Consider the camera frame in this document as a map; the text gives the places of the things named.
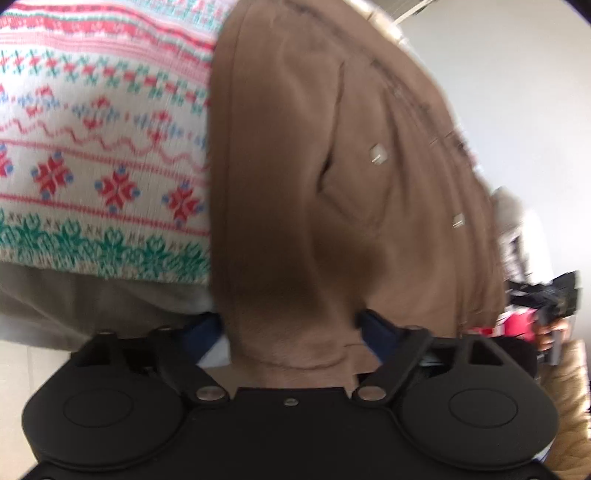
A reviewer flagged red cloth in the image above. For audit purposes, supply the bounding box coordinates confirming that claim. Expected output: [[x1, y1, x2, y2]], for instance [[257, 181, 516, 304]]
[[466, 308, 539, 341]]

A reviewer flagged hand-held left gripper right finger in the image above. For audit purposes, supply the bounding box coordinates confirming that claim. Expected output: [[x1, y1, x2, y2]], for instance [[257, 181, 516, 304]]
[[352, 308, 505, 402]]

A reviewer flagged person's right hand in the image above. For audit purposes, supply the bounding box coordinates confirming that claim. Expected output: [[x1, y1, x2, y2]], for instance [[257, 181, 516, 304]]
[[534, 318, 570, 352]]

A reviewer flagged grey garment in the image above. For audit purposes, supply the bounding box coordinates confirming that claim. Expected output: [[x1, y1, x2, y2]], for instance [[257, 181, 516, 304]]
[[0, 262, 218, 352]]

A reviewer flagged patterned knit sweater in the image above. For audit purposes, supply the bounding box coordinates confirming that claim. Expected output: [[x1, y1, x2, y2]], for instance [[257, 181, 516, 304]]
[[0, 0, 241, 284]]

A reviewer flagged brown coat with fur collar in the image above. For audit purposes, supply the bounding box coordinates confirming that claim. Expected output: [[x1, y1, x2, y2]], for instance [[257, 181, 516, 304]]
[[208, 0, 509, 391]]

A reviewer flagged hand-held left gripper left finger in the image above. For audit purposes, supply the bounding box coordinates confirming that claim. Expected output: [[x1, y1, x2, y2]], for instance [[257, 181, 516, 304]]
[[74, 313, 230, 404]]

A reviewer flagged woven straw mat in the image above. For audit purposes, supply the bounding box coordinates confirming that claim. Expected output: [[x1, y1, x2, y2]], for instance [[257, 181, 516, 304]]
[[538, 339, 591, 468]]

